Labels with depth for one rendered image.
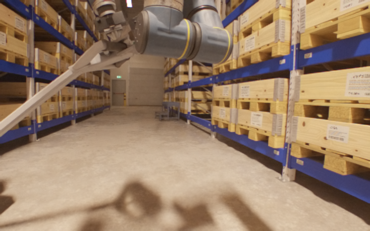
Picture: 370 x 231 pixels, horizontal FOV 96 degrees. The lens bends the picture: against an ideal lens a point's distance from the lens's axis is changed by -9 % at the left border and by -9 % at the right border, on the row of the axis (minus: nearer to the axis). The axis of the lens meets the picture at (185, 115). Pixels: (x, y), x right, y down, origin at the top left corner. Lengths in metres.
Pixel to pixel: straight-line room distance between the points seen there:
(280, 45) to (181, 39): 1.60
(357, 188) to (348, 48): 0.92
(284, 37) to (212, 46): 1.56
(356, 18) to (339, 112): 0.59
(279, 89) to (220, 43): 1.44
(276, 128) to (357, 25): 1.00
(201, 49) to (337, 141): 1.21
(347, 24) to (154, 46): 1.35
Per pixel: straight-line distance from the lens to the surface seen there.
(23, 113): 0.99
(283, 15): 2.14
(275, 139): 1.98
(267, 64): 2.22
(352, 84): 1.49
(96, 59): 0.87
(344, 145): 1.51
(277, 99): 1.94
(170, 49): 0.50
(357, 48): 1.60
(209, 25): 0.58
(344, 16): 1.64
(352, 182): 1.61
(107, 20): 0.91
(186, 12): 0.66
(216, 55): 0.56
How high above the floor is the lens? 0.74
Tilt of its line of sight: 5 degrees down
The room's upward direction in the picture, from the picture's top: 1 degrees clockwise
